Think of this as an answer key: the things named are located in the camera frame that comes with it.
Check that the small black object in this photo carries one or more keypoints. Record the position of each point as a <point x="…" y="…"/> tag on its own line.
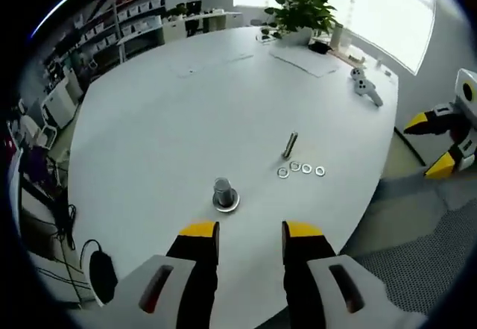
<point x="319" y="47"/>

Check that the white game controller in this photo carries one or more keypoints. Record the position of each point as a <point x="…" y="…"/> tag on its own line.
<point x="363" y="84"/>

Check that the green potted plant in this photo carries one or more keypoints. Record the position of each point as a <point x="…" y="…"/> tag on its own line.
<point x="303" y="12"/>

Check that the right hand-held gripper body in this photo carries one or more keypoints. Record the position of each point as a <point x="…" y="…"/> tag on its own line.
<point x="467" y="120"/>

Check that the black computer mouse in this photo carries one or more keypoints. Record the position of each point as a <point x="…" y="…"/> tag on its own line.
<point x="102" y="277"/>

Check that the thick steel threaded stud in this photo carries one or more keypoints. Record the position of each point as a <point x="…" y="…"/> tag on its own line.
<point x="222" y="191"/>

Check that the white plant pot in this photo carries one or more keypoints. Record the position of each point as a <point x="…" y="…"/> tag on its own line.
<point x="298" y="37"/>

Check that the small green plant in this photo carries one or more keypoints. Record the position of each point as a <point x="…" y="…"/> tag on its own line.
<point x="176" y="11"/>

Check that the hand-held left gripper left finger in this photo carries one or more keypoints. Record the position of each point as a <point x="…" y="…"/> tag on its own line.
<point x="197" y="254"/>

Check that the grey mesh office chair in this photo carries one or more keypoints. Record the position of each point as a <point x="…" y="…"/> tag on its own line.
<point x="410" y="280"/>

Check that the white background desk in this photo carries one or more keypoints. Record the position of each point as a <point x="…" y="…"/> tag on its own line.
<point x="212" y="17"/>

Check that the small black monitor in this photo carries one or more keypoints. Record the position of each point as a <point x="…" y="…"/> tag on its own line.
<point x="193" y="7"/>

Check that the ceiling light strip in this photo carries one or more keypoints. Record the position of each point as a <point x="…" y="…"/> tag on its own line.
<point x="59" y="6"/>

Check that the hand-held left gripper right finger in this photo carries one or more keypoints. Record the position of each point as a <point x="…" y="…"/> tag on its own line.
<point x="305" y="250"/>

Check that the large window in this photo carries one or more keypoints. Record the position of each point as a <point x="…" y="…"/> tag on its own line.
<point x="387" y="12"/>

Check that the white cylinder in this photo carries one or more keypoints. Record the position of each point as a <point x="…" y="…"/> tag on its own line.
<point x="336" y="36"/>

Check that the thin steel threaded stud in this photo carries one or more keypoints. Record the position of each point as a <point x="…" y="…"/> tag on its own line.
<point x="290" y="143"/>

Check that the shelving with white bins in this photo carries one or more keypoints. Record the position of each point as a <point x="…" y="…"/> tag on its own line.
<point x="130" y="19"/>

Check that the white cabinet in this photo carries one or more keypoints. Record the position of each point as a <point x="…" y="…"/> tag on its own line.
<point x="59" y="97"/>

